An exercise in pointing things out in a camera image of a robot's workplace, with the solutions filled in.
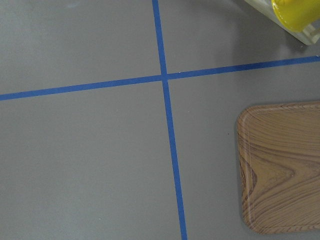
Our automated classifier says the yellow mug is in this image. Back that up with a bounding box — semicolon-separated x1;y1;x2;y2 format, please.
271;0;320;32

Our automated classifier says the wooden drying rack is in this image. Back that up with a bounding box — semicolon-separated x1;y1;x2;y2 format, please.
245;0;320;46

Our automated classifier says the wooden cutting board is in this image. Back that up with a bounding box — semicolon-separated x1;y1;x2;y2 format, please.
236;101;320;234

